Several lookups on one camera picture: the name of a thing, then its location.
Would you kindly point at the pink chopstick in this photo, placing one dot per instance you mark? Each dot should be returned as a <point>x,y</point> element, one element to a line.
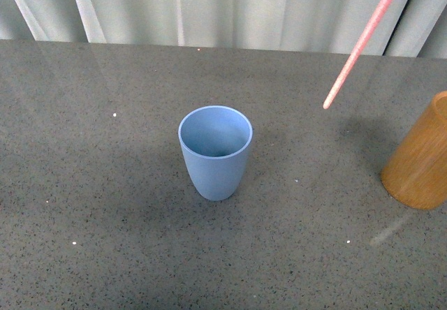
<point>357,50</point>

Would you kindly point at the blue plastic cup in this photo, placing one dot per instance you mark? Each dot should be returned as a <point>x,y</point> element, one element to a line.
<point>216,142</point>

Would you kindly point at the bamboo chopstick holder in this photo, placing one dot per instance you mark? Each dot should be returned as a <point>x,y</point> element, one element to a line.
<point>415,174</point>

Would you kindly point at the white pleated curtain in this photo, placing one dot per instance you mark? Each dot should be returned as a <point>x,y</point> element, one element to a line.
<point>294,25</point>

